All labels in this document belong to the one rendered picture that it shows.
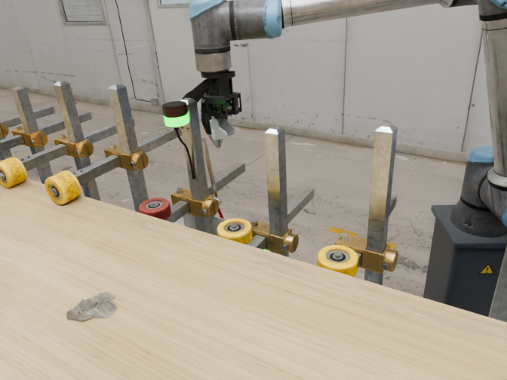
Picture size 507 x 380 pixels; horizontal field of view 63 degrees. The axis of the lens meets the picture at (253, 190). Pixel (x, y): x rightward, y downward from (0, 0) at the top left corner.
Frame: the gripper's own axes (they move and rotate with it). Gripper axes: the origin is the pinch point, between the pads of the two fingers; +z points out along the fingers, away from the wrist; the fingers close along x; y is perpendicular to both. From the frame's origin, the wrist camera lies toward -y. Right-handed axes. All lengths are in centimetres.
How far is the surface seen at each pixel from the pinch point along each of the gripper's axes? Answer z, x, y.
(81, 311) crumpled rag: 10, -57, 10
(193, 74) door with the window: 49, 270, -233
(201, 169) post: 4.8, -8.0, 0.1
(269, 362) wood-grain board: 11, -50, 45
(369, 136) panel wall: 91, 259, -33
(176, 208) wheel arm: 14.8, -14.6, -5.0
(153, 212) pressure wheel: 10.3, -24.4, -3.1
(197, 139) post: -3.8, -7.9, 0.1
